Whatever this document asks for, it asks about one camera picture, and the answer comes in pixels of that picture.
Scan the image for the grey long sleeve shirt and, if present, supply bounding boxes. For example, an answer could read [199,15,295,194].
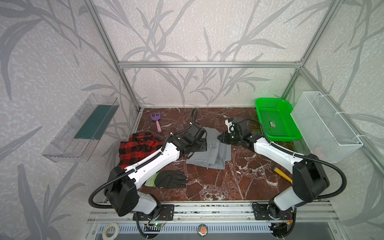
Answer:
[186,128,232,170]

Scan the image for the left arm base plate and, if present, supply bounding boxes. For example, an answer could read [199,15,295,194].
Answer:
[133,204,175,221]

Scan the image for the red black plaid shirt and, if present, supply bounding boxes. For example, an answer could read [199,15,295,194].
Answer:
[119,132,164,169]

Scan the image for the green plastic basket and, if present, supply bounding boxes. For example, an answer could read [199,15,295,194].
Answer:
[255,98,302,142]

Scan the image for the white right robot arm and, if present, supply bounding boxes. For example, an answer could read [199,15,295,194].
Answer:
[218,118,347,220]

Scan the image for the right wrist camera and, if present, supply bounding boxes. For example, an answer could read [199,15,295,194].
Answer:
[225,118,235,133]

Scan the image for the yellow toy shovel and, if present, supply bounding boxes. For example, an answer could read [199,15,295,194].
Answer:
[274,167,293,184]

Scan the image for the white tape roll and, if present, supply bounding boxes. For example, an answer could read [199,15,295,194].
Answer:
[102,222,120,240]

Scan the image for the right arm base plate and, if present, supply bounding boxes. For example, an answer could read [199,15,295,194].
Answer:
[252,202,295,222]

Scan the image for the white wire mesh basket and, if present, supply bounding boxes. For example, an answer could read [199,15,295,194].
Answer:
[291,92,364,163]

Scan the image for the round red emblem button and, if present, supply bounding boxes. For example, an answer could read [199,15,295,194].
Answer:
[197,224,208,237]

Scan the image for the aluminium frame rails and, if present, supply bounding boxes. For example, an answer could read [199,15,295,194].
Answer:
[92,1,384,240]

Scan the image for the black green work glove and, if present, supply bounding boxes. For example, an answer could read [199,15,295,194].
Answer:
[145,171,188,189]

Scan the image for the purple pink toy rake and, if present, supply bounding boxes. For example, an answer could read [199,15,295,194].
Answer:
[150,112,162,133]

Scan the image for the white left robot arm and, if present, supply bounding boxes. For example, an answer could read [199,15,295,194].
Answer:
[88,108,207,219]

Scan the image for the clear plastic wall shelf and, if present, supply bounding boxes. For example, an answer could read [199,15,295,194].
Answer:
[42,94,120,163]

